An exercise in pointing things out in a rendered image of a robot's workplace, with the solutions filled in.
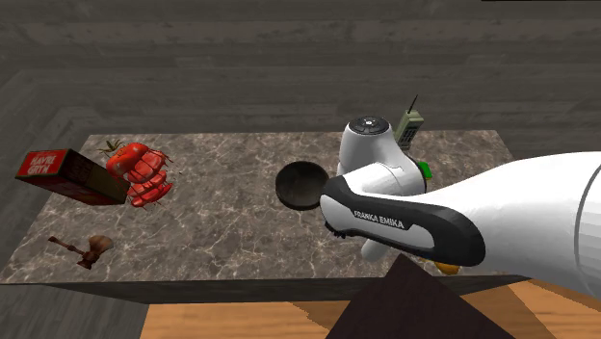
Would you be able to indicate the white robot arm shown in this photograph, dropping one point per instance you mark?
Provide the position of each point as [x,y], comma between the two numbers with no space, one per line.
[512,211]

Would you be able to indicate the dark round bowl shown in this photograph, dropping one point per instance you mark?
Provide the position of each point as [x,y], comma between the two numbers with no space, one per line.
[300,184]

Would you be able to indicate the green handheld radio phone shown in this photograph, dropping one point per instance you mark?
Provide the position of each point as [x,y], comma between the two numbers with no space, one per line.
[408,130]

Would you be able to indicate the small green block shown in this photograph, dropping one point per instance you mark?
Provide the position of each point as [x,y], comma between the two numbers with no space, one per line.
[425,169]

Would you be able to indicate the red crab figure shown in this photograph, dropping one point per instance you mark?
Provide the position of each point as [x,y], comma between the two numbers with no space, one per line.
[141,173]

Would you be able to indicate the small yellow object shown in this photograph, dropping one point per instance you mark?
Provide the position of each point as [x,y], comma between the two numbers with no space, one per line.
[447,268]

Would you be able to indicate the dark robot stand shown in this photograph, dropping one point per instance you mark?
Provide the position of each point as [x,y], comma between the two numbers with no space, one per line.
[413,307]

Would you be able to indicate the brown wooden axe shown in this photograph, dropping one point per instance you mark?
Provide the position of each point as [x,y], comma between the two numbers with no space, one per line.
[90,251]

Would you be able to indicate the red cardboard box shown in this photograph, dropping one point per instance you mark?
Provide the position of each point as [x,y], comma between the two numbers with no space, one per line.
[61,174]

